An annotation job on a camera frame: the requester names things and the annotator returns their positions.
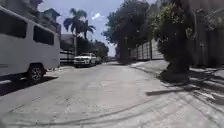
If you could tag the grey concrete road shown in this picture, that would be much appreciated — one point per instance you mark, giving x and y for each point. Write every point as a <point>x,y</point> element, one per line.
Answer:
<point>106,96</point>

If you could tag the large dark trees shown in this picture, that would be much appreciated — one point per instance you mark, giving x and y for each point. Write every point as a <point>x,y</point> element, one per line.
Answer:
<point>128,23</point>

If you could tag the tall palm tree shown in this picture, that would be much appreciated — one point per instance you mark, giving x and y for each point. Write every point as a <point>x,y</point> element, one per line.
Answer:
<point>75,20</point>

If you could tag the building with white fence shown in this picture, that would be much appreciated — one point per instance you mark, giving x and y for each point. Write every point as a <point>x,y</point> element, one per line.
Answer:
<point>66,53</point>

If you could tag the dark building wall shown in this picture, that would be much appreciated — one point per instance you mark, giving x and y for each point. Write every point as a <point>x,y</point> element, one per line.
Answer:
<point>210,40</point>

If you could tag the raised concrete pavement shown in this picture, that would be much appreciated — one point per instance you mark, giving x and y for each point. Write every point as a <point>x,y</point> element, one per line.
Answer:
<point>150,66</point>

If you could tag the green trees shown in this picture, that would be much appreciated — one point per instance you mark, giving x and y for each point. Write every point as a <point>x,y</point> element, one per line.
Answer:
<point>100,48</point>

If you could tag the leafy tree with trunk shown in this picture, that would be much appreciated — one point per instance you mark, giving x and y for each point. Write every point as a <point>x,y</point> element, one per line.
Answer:
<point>171,30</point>

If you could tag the pale panelled wall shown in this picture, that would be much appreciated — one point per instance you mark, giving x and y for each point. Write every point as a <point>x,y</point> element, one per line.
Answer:
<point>146,50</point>

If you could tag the building with blue roof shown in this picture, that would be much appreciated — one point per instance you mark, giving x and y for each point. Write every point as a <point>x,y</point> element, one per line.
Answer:
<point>50,16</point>

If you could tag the white car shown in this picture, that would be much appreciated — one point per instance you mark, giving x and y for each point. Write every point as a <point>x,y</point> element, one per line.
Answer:
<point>83,60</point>

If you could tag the white van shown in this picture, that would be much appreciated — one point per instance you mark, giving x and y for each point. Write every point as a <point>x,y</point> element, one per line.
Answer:
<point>20,53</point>

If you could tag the small palm tree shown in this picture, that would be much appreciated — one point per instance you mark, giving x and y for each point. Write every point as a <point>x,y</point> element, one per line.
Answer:
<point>87,28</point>

